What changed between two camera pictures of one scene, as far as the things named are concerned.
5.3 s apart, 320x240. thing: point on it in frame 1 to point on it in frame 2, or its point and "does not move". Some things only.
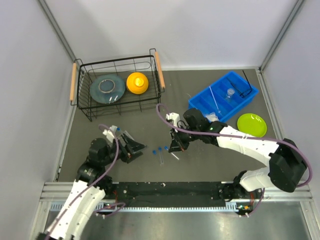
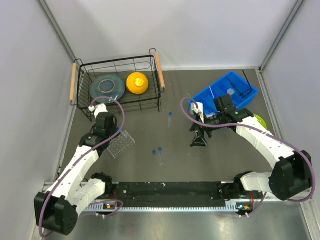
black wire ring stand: x=241 y=95 does not move
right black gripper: x=177 y=144 to x=199 y=140
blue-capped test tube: x=161 y=157 does not move
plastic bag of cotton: x=212 y=117 does not move
